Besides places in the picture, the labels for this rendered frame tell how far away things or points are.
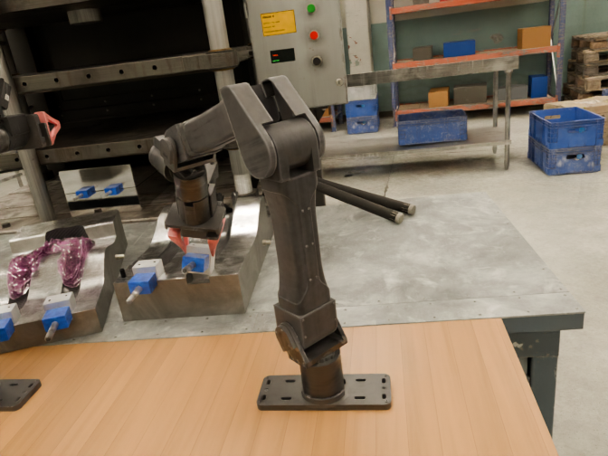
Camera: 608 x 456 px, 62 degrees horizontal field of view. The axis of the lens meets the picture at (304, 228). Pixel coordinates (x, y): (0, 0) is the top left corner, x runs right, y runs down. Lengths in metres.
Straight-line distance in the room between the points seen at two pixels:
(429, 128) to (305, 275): 4.07
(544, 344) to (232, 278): 0.61
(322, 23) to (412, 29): 5.84
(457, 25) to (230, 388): 6.99
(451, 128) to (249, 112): 4.15
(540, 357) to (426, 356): 0.31
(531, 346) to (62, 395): 0.86
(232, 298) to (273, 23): 1.01
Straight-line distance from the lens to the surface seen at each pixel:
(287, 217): 0.65
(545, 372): 1.14
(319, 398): 0.78
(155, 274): 1.06
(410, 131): 4.70
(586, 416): 2.05
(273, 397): 0.81
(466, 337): 0.93
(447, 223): 1.39
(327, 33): 1.75
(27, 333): 1.15
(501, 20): 7.61
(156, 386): 0.92
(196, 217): 0.93
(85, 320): 1.12
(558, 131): 4.48
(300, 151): 0.64
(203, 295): 1.05
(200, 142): 0.79
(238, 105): 0.64
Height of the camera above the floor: 1.31
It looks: 21 degrees down
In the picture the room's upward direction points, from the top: 7 degrees counter-clockwise
